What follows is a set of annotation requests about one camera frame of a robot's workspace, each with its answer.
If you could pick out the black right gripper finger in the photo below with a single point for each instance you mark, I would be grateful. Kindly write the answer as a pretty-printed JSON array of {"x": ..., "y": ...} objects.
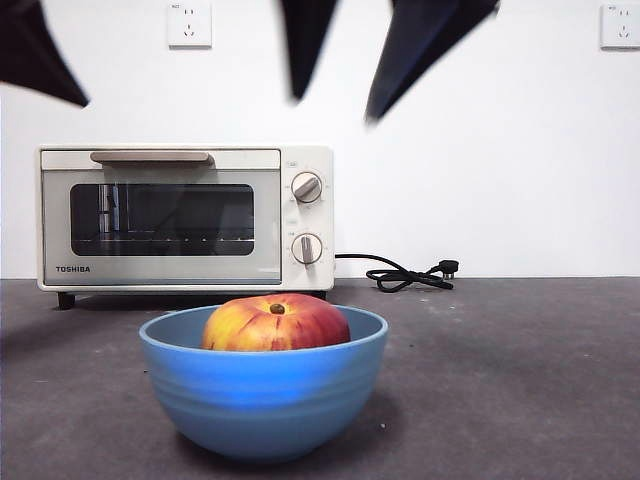
[
  {"x": 306, "y": 35},
  {"x": 420, "y": 40}
]

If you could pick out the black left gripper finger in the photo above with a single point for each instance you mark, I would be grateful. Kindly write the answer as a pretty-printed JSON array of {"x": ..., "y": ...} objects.
[{"x": 30, "y": 50}]

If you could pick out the red yellow apple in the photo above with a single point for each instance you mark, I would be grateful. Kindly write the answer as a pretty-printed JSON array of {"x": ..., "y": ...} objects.
[{"x": 275, "y": 325}]

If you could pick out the blue bowl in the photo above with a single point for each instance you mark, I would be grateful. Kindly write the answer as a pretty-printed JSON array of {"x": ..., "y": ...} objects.
[{"x": 260, "y": 395}]

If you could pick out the beige oven knob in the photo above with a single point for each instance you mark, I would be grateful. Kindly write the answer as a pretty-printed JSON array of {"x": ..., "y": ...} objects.
[
  {"x": 306, "y": 248},
  {"x": 306, "y": 187}
]

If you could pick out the cream Toshiba toaster oven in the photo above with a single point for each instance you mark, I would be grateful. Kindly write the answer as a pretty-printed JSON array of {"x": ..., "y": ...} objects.
[{"x": 310, "y": 220}]

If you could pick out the white wall socket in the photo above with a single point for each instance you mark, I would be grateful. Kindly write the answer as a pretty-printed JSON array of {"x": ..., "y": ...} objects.
[
  {"x": 190, "y": 30},
  {"x": 622, "y": 30}
]

